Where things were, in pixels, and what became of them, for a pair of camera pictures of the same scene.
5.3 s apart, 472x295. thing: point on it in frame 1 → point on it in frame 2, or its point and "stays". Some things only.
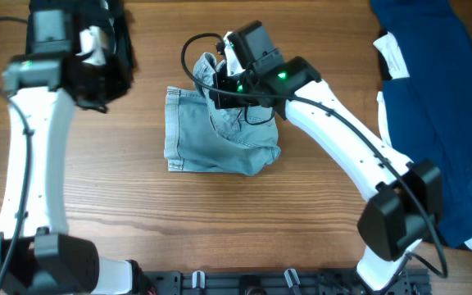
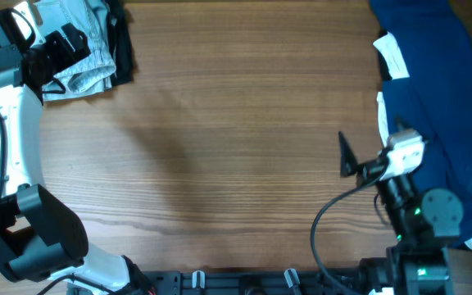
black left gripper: [122, 67] → [56, 42]
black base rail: [412, 282] stays
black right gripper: [223, 91] → [371, 168]
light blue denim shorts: [201, 137] → [95, 73]
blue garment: [446, 112] stays
